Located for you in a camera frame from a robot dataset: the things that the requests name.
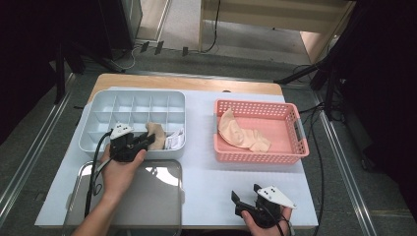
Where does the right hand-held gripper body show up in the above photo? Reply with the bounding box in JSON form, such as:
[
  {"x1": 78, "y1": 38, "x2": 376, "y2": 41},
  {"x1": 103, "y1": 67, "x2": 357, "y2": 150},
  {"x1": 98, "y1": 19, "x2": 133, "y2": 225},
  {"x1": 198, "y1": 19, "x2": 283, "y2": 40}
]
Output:
[{"x1": 234, "y1": 185, "x2": 298, "y2": 229}]

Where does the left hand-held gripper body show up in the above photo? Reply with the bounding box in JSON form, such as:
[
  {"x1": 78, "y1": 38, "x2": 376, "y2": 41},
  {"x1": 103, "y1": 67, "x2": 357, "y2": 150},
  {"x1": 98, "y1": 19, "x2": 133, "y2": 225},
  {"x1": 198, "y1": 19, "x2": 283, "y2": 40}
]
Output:
[{"x1": 108, "y1": 122, "x2": 148, "y2": 163}]

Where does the tan sock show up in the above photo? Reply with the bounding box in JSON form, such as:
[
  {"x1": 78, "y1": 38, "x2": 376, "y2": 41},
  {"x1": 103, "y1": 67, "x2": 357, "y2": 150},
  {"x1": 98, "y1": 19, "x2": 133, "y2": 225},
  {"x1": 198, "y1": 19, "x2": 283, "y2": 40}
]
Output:
[
  {"x1": 146, "y1": 122, "x2": 167, "y2": 151},
  {"x1": 146, "y1": 122, "x2": 166, "y2": 148}
]

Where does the white compartment storage box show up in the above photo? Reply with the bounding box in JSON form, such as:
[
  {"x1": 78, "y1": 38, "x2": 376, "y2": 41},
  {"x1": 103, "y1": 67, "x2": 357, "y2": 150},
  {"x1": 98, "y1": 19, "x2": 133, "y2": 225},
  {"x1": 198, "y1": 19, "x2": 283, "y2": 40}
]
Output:
[{"x1": 78, "y1": 89, "x2": 187, "y2": 161}]

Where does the white sock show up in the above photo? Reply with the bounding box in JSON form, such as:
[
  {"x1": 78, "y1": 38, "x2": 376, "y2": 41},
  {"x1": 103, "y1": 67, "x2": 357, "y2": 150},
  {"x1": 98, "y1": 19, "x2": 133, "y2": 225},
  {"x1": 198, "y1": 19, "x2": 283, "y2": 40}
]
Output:
[
  {"x1": 164, "y1": 128, "x2": 186, "y2": 150},
  {"x1": 164, "y1": 131, "x2": 183, "y2": 150}
]

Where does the pink perforated plastic basket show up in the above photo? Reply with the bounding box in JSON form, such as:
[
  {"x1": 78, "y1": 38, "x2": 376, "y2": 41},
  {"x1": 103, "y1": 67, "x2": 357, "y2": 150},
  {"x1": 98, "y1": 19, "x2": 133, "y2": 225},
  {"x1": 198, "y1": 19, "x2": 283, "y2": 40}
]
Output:
[{"x1": 212, "y1": 98, "x2": 311, "y2": 164}]

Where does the peach sock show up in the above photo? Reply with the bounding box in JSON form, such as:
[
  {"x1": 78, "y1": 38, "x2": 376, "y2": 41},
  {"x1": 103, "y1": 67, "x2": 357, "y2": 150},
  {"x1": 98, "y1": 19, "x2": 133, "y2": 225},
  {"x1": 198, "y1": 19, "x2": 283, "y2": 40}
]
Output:
[
  {"x1": 240, "y1": 128, "x2": 272, "y2": 153},
  {"x1": 218, "y1": 107, "x2": 255, "y2": 149}
]

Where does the person's right hand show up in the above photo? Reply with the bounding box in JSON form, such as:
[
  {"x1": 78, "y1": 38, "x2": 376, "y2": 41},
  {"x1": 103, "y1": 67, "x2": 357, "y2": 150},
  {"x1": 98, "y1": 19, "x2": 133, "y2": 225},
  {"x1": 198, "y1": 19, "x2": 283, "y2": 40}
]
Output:
[{"x1": 241, "y1": 206, "x2": 293, "y2": 236}]

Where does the person's left hand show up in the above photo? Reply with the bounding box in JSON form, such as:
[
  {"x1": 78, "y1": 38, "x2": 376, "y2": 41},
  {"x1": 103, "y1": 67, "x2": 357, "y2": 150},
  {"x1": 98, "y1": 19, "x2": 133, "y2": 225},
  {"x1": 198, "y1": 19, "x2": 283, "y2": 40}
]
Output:
[{"x1": 99, "y1": 143, "x2": 149, "y2": 199}]

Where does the dark metal cabinet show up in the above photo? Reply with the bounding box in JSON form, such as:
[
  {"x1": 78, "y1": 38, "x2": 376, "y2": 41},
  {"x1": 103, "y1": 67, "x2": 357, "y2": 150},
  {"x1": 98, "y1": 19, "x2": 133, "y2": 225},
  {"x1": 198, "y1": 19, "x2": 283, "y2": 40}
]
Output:
[{"x1": 97, "y1": 0, "x2": 144, "y2": 60}]

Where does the black tripod stand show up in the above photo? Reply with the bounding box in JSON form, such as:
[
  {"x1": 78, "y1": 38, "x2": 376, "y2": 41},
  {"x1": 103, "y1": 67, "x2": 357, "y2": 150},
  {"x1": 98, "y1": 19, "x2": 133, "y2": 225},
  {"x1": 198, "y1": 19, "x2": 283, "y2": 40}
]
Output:
[{"x1": 273, "y1": 48, "x2": 348, "y2": 122}]

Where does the black curtain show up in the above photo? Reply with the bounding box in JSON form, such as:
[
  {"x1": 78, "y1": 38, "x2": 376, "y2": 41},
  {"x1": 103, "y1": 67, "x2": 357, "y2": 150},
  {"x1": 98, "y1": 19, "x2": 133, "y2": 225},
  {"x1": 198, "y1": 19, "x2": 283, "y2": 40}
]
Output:
[
  {"x1": 333, "y1": 0, "x2": 417, "y2": 227},
  {"x1": 0, "y1": 0, "x2": 102, "y2": 146}
]

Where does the left hand-held gripper cable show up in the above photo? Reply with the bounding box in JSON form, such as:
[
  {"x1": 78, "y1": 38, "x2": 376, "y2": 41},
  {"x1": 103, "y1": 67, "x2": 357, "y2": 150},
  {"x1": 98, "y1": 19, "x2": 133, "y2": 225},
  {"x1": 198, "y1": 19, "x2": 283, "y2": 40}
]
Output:
[{"x1": 84, "y1": 130, "x2": 114, "y2": 219}]

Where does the white floor cable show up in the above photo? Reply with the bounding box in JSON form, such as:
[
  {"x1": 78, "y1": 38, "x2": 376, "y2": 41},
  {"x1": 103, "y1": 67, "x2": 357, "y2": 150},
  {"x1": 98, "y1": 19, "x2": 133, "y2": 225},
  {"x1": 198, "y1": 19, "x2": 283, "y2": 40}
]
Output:
[{"x1": 111, "y1": 43, "x2": 146, "y2": 72}]

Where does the metal floor rail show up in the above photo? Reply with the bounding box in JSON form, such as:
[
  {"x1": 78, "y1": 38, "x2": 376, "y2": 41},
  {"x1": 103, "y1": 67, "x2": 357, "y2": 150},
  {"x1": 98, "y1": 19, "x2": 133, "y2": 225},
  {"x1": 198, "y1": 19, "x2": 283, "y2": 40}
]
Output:
[
  {"x1": 0, "y1": 73, "x2": 77, "y2": 227},
  {"x1": 313, "y1": 91, "x2": 378, "y2": 236}
]

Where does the black stand post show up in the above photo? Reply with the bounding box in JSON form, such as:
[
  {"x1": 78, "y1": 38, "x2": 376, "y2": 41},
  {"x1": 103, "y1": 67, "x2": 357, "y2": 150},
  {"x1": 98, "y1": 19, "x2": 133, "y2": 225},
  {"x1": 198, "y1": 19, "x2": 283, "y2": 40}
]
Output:
[{"x1": 53, "y1": 42, "x2": 67, "y2": 104}]

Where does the black hanging cable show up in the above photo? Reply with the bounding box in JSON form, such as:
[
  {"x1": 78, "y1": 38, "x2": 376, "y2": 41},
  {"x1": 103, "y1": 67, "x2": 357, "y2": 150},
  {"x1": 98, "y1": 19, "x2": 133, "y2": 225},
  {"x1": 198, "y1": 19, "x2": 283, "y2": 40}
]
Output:
[{"x1": 201, "y1": 0, "x2": 221, "y2": 53}]

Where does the light wooden furniture frame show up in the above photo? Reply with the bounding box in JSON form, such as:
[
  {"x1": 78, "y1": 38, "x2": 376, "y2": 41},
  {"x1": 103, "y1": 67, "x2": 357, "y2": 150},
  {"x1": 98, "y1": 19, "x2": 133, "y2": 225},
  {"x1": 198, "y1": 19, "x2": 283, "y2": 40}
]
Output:
[{"x1": 198, "y1": 0, "x2": 357, "y2": 65}]

